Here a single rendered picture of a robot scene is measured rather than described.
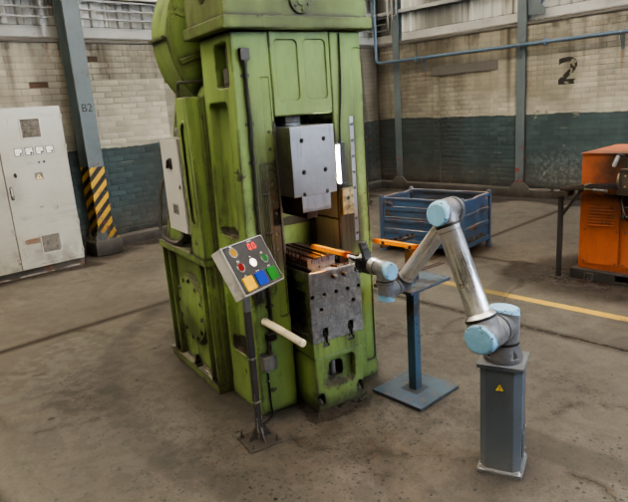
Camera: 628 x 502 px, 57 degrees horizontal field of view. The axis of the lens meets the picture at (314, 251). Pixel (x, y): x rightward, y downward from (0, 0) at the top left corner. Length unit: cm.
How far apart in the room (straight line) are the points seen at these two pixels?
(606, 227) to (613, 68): 460
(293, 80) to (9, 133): 511
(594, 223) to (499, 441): 353
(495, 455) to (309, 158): 187
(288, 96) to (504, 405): 205
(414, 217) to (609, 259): 226
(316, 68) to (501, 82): 785
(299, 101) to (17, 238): 531
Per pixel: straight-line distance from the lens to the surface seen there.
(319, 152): 343
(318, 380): 369
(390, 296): 307
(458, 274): 276
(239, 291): 299
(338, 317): 362
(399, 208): 732
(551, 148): 1085
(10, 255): 814
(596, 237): 632
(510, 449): 319
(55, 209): 824
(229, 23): 330
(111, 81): 926
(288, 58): 352
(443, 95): 1191
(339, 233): 375
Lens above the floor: 188
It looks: 14 degrees down
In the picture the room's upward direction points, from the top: 4 degrees counter-clockwise
